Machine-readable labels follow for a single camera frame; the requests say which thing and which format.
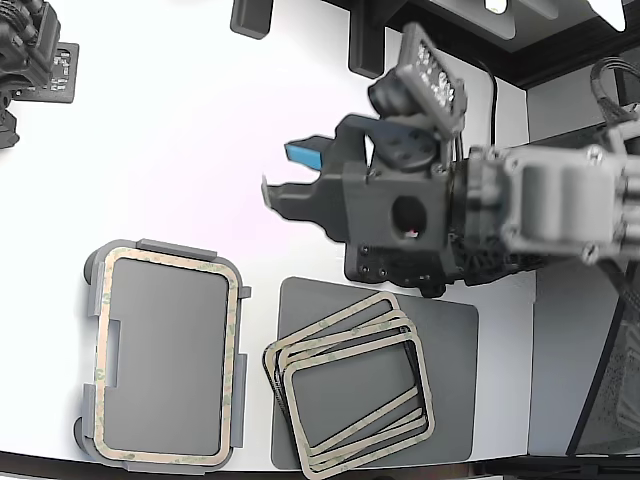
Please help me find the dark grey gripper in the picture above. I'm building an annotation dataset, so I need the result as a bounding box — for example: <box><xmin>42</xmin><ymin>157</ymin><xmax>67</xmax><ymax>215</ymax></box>
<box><xmin>260</xmin><ymin>114</ymin><xmax>454</xmax><ymax>297</ymax></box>

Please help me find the beige rectangular adhesive frame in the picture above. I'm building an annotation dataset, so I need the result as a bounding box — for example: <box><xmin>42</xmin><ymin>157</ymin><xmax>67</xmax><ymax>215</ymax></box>
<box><xmin>272</xmin><ymin>309</ymin><xmax>426</xmax><ymax>459</ymax></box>
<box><xmin>276</xmin><ymin>322</ymin><xmax>432</xmax><ymax>466</ymax></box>
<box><xmin>92</xmin><ymin>247</ymin><xmax>240</xmax><ymax>464</ymax></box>
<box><xmin>262</xmin><ymin>292</ymin><xmax>419</xmax><ymax>446</ymax></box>
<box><xmin>281</xmin><ymin>331</ymin><xmax>437</xmax><ymax>477</ymax></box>

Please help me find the grey holder with black legs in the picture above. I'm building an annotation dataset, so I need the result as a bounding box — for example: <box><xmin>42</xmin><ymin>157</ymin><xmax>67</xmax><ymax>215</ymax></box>
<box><xmin>73</xmin><ymin>237</ymin><xmax>252</xmax><ymax>474</ymax></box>

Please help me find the dark grey box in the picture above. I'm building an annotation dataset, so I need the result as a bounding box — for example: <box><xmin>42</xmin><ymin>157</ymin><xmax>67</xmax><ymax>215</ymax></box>
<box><xmin>229</xmin><ymin>0</ymin><xmax>274</xmax><ymax>40</ymax></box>

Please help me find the black LED light panel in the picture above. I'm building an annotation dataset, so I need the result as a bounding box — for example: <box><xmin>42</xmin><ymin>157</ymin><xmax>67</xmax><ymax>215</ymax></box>
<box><xmin>397</xmin><ymin>22</ymin><xmax>470</xmax><ymax>137</ymax></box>

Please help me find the dark grey mat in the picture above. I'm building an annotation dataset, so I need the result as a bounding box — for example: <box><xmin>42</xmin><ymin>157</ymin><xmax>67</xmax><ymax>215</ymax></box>
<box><xmin>269</xmin><ymin>277</ymin><xmax>480</xmax><ymax>471</ymax></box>

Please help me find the dark labelled plate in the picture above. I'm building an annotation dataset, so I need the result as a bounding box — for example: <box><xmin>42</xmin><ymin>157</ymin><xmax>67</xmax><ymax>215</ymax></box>
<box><xmin>48</xmin><ymin>42</ymin><xmax>81</xmax><ymax>106</ymax></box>

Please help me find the black mechanical device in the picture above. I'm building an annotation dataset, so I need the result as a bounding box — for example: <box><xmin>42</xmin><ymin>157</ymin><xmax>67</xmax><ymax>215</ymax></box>
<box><xmin>0</xmin><ymin>0</ymin><xmax>64</xmax><ymax>150</ymax></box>

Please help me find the black metal strut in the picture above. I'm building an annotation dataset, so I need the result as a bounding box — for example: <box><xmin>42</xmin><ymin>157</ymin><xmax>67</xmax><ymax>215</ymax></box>
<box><xmin>566</xmin><ymin>293</ymin><xmax>633</xmax><ymax>457</ymax></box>

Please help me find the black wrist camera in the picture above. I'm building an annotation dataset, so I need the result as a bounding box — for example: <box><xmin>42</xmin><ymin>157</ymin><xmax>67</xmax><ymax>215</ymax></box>
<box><xmin>368</xmin><ymin>67</ymin><xmax>442</xmax><ymax>175</ymax></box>

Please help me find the dark grey bracket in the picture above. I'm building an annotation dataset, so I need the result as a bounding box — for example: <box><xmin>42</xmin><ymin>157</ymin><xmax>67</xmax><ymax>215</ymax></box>
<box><xmin>347</xmin><ymin>0</ymin><xmax>390</xmax><ymax>80</ymax></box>

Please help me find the black cable bundle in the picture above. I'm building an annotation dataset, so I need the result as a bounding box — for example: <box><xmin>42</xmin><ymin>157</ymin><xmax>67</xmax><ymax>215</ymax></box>
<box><xmin>589</xmin><ymin>56</ymin><xmax>640</xmax><ymax>129</ymax></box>

